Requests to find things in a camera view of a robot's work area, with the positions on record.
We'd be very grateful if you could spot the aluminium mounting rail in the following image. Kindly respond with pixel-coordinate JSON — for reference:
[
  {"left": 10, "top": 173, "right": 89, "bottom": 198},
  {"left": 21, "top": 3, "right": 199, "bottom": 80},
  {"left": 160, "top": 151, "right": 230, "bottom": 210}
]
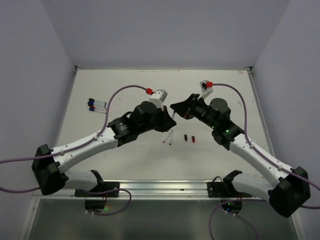
[{"left": 32, "top": 174, "right": 284, "bottom": 201}]

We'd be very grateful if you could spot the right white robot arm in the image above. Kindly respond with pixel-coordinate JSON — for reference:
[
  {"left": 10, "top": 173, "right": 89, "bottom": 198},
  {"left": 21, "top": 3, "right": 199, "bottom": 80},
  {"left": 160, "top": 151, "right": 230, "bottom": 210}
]
[{"left": 170, "top": 93, "right": 311, "bottom": 218}]

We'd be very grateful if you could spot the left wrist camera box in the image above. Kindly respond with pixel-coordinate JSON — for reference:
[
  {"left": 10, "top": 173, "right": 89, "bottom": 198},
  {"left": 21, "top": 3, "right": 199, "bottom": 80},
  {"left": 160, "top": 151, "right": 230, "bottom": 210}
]
[{"left": 148, "top": 89, "right": 168, "bottom": 110}]

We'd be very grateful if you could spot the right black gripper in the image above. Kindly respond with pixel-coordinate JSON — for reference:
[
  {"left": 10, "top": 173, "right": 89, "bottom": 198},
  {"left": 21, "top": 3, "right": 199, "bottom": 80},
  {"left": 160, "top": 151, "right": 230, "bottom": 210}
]
[{"left": 170, "top": 93, "right": 218, "bottom": 130}]

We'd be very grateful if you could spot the left controller board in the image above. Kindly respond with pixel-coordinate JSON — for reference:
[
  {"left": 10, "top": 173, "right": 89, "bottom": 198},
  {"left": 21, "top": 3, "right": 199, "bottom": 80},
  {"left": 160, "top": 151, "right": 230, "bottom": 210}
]
[{"left": 84, "top": 198, "right": 109, "bottom": 213}]

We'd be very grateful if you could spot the right controller board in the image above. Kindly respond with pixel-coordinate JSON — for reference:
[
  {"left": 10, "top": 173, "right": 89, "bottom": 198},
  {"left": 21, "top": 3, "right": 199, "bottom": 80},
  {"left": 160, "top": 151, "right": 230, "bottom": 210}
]
[{"left": 220, "top": 200, "right": 243, "bottom": 214}]

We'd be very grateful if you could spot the blue marker pen top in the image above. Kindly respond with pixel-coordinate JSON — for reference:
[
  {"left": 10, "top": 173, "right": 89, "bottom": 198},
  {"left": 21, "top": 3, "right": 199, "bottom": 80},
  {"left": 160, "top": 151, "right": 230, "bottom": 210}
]
[{"left": 87, "top": 98, "right": 107, "bottom": 105}]

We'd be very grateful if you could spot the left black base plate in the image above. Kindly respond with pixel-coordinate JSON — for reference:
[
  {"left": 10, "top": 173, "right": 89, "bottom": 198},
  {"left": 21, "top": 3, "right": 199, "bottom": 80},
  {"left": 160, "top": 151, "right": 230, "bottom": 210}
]
[{"left": 74, "top": 181, "right": 120, "bottom": 198}]

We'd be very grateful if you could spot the red marker pen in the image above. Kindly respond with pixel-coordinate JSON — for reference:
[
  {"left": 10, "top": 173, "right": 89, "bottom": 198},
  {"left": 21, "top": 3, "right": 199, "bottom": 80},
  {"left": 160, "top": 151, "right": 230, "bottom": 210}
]
[
  {"left": 162, "top": 130, "right": 172, "bottom": 143},
  {"left": 88, "top": 106, "right": 107, "bottom": 115}
]

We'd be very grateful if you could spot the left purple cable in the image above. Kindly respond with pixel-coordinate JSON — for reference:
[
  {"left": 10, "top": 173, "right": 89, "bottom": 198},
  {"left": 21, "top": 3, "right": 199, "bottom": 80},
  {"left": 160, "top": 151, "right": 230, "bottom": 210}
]
[{"left": 0, "top": 85, "right": 153, "bottom": 216}]

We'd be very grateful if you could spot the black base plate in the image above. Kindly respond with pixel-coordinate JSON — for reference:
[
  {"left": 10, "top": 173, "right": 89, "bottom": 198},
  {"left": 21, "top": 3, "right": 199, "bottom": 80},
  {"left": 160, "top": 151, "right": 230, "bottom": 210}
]
[
  {"left": 206, "top": 181, "right": 252, "bottom": 198},
  {"left": 74, "top": 181, "right": 120, "bottom": 198}
]

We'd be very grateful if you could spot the controller board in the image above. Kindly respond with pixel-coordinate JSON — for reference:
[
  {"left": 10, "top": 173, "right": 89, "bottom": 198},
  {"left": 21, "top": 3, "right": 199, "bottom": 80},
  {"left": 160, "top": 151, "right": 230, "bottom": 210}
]
[
  {"left": 84, "top": 198, "right": 109, "bottom": 213},
  {"left": 220, "top": 200, "right": 243, "bottom": 214}
]

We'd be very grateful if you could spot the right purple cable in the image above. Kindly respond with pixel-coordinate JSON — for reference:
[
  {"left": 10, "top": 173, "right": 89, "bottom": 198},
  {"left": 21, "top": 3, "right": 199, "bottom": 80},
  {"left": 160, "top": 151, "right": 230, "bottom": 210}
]
[{"left": 208, "top": 81, "right": 320, "bottom": 240}]

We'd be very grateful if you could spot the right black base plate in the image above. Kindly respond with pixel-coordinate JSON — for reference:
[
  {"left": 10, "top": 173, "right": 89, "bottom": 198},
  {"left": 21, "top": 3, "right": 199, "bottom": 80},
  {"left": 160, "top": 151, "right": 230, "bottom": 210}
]
[{"left": 206, "top": 181, "right": 252, "bottom": 198}]

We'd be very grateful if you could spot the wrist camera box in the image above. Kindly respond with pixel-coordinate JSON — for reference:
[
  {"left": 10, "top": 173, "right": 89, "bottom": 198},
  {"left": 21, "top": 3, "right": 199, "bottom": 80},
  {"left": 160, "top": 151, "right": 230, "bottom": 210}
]
[
  {"left": 199, "top": 80, "right": 214, "bottom": 99},
  {"left": 148, "top": 89, "right": 168, "bottom": 110}
]

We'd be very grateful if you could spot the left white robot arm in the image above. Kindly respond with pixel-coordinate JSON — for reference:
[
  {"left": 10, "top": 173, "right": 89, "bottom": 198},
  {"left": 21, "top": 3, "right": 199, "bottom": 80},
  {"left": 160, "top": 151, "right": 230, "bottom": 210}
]
[{"left": 31, "top": 101, "right": 177, "bottom": 197}]

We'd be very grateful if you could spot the purple cable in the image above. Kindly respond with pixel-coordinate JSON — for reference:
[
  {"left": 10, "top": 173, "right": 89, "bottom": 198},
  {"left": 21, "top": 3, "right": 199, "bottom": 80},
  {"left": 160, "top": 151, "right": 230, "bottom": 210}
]
[
  {"left": 208, "top": 81, "right": 320, "bottom": 240},
  {"left": 0, "top": 85, "right": 153, "bottom": 216}
]

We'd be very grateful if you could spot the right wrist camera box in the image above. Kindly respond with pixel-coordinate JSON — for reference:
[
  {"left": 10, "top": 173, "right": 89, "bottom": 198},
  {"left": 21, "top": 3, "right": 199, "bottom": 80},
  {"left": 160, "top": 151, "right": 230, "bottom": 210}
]
[{"left": 199, "top": 80, "right": 214, "bottom": 99}]

